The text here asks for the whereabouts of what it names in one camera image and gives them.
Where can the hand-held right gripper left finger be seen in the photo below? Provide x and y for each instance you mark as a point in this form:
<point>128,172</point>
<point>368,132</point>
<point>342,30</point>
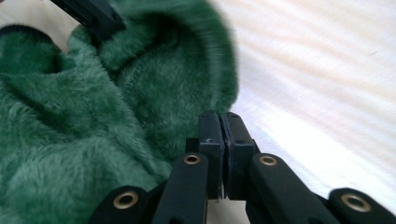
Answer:
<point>213,149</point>

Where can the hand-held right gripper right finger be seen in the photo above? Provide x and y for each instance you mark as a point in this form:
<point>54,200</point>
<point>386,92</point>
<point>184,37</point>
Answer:
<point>238,149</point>

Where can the green fuzzy plush cloth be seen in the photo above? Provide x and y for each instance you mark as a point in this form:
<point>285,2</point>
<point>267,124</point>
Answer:
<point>77,124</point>

